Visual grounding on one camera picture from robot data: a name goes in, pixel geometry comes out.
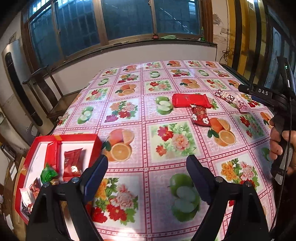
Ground red gift box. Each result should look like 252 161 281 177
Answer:
13 134 103 225

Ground silver tower air conditioner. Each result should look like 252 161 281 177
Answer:
1 39 55 137

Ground large red snack packet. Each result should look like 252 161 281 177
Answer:
172 93 212 108

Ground long red snack packet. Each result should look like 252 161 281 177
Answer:
47 141 62 173

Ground hanging wall cables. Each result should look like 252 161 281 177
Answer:
222 28 233 65

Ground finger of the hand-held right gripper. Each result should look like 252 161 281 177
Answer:
251 95 275 105
238 84 255 94

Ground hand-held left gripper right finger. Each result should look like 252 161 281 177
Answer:
186 154 270 241

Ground red white-flower snack packet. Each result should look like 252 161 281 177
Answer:
191 105 211 127
29 177 42 200

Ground brown speckled gold-edged packet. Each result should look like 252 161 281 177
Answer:
20 202 35 215

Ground brown framed window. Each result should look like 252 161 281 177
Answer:
21 0 214 70

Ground dark wooden chair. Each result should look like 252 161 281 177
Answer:
22 64 80 121

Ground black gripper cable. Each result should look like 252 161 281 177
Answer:
272 77 293 232

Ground floral fruit print tablecloth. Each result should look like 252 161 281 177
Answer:
52 60 278 241

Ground pink snack packet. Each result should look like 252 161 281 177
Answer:
232 98 251 113

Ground green candy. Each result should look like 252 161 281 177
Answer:
40 163 59 182

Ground yellow framed glass door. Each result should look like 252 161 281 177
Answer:
228 0 296 93

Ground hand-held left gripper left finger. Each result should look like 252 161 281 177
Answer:
25 154 109 241

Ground person's right hand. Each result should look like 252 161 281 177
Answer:
269 127 296 175

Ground red chocolate ball packet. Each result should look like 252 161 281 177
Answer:
62 148 86 182

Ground red white patterned packet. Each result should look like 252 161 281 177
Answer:
213 89 235 103

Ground white silver snack packet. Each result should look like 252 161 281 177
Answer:
20 187 35 207

